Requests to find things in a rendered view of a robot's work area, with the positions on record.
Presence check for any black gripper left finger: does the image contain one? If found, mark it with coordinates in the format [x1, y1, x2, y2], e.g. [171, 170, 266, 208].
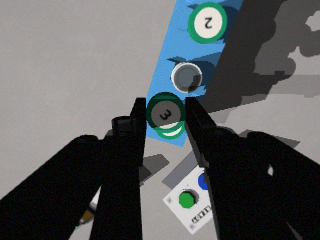
[0, 97, 147, 240]

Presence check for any grey open tube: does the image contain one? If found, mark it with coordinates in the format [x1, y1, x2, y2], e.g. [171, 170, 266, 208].
[171, 62, 202, 93]

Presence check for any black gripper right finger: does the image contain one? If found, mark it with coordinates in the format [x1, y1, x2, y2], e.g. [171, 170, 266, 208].
[184, 97, 320, 240]

